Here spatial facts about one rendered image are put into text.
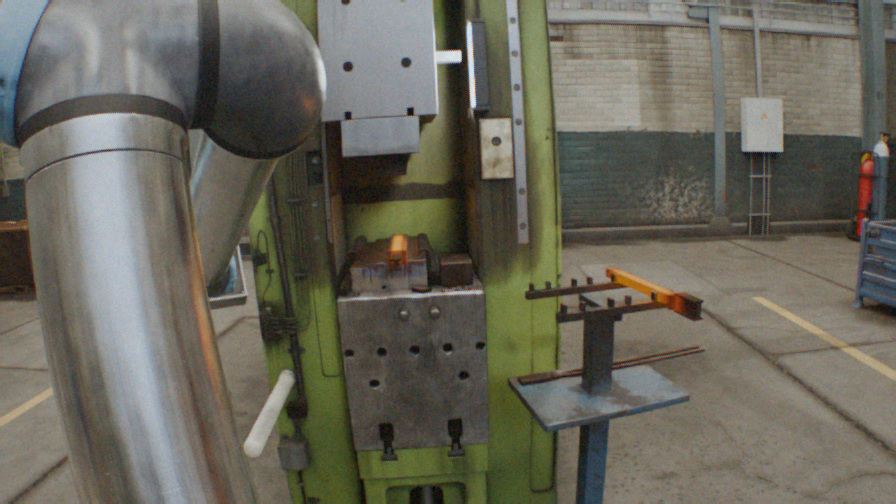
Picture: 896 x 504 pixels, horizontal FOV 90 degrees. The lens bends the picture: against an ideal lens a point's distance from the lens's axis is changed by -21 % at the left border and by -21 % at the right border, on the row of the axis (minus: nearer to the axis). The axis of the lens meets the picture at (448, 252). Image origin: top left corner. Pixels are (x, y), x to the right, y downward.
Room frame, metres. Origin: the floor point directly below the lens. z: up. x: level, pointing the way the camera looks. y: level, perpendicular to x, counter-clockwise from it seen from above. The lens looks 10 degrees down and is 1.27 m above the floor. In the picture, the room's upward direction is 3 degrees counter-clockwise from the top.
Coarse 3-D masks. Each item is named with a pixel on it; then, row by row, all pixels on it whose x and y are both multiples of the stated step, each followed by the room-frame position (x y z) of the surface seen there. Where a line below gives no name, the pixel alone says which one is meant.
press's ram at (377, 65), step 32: (320, 0) 1.42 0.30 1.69; (352, 0) 1.42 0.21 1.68; (384, 0) 1.43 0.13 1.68; (416, 0) 1.43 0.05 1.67; (320, 32) 1.42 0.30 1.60; (352, 32) 1.42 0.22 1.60; (384, 32) 1.43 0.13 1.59; (416, 32) 1.43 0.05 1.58; (352, 64) 1.44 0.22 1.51; (384, 64) 1.43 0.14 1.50; (416, 64) 1.43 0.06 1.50; (352, 96) 1.42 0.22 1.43; (384, 96) 1.43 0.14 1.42; (416, 96) 1.43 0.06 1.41
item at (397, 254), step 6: (402, 234) 1.74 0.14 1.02; (396, 240) 1.63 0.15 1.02; (402, 240) 1.62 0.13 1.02; (396, 246) 1.52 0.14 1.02; (402, 246) 1.52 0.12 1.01; (390, 252) 1.41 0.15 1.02; (396, 252) 1.41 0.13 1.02; (402, 252) 1.41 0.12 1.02; (390, 258) 1.33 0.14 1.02; (396, 258) 1.33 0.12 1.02; (402, 258) 1.41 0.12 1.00; (390, 264) 1.41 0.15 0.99; (396, 264) 1.32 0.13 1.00; (390, 270) 1.32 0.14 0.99; (396, 270) 1.32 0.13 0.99
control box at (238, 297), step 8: (240, 256) 1.30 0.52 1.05; (240, 264) 1.29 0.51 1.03; (240, 272) 1.28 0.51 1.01; (240, 280) 1.27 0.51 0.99; (240, 288) 1.26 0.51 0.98; (224, 296) 1.23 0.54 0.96; (232, 296) 1.24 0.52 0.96; (240, 296) 1.25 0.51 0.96; (216, 304) 1.24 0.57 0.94; (224, 304) 1.26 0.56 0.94; (232, 304) 1.28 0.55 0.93; (240, 304) 1.30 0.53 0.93
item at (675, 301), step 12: (624, 276) 1.38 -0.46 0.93; (636, 276) 1.37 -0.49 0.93; (636, 288) 1.31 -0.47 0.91; (648, 288) 1.26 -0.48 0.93; (660, 288) 1.24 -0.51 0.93; (660, 300) 1.20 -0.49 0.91; (672, 300) 1.15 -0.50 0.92; (684, 300) 1.12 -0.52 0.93; (696, 300) 1.08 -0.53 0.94; (684, 312) 1.12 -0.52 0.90; (696, 312) 1.07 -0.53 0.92
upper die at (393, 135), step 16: (352, 128) 1.42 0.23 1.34; (368, 128) 1.43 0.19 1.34; (384, 128) 1.43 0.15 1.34; (400, 128) 1.43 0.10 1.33; (416, 128) 1.43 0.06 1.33; (352, 144) 1.42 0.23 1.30; (368, 144) 1.43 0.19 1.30; (384, 144) 1.43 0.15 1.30; (400, 144) 1.43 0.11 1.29; (416, 144) 1.43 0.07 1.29
